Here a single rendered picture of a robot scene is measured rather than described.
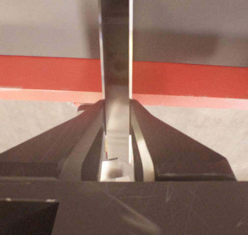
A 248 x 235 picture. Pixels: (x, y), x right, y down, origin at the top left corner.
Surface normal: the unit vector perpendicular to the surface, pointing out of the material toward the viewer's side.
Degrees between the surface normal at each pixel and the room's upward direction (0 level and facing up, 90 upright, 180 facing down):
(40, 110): 0
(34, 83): 90
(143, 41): 0
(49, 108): 0
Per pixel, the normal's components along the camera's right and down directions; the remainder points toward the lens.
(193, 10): 0.00, 0.74
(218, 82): 0.06, -0.67
